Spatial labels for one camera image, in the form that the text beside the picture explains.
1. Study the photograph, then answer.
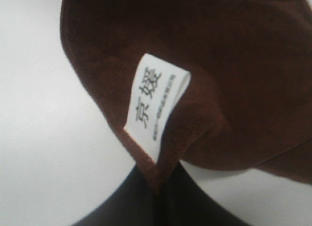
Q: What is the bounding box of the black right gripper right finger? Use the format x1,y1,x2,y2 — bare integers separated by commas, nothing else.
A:
156,164,246,226

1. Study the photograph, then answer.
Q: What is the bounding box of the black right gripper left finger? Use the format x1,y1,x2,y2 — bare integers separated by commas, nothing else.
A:
77,166,155,226

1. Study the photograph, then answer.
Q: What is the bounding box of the brown towel with white label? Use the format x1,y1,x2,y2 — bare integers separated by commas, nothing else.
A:
60,0,312,189

